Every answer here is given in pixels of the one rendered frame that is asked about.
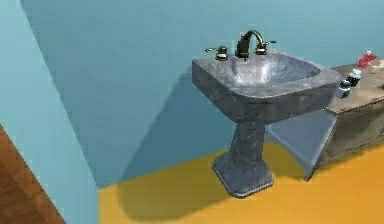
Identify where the dark bronze faucet spout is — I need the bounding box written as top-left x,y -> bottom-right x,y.
234,29 -> 266,60

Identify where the brown wooden door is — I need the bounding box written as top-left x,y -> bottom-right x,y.
0,124 -> 67,224

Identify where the brown wooden cabinet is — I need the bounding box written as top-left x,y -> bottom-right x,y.
302,57 -> 384,183

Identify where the grey stone pedestal sink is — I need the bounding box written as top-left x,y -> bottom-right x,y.
191,50 -> 343,200

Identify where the pale small object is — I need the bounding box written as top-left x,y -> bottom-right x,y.
370,59 -> 384,74

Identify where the black bottle with white cap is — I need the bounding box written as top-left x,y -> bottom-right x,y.
345,68 -> 363,88

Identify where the bronze faucet handle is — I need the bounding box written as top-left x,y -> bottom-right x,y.
254,39 -> 277,56
204,45 -> 229,62

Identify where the red cloth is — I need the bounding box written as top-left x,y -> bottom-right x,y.
357,50 -> 378,69

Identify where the blue and white jar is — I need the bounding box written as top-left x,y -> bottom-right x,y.
335,79 -> 352,100

